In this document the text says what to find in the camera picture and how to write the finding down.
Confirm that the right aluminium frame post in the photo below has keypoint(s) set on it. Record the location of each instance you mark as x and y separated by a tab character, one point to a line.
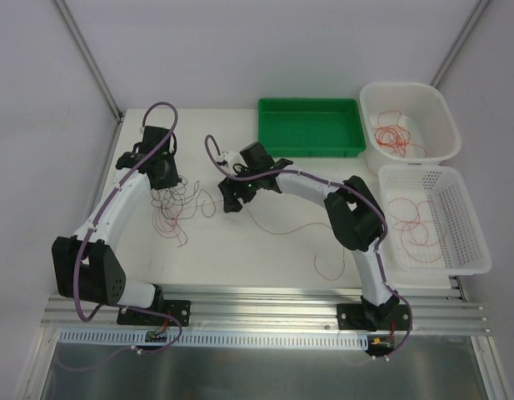
470	24

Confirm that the white slotted cable duct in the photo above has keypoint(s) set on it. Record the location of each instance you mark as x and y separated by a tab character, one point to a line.
116	337

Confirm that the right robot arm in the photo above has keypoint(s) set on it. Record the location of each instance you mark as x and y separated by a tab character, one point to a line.
356	220

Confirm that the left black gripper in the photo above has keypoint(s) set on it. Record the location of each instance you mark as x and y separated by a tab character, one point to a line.
166	178

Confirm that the white perforated plastic basket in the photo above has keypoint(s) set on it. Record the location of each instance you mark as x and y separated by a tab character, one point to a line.
433	228

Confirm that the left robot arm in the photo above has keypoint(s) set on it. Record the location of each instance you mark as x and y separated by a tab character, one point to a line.
85	264

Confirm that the left aluminium frame post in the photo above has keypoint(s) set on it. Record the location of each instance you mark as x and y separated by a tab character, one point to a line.
69	22

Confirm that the white solid plastic basket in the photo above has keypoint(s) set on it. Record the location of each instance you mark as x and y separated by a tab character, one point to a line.
407	122

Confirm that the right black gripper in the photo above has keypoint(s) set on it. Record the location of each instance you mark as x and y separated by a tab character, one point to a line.
237	192

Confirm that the aluminium frame post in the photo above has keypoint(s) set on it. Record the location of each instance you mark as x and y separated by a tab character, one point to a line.
69	22
470	24

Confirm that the aluminium mounting rail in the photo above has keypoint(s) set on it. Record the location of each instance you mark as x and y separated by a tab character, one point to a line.
252	309

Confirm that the green plastic tray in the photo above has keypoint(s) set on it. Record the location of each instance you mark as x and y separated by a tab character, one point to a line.
310	127

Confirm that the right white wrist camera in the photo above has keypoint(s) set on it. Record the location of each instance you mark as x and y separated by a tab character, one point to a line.
227	159

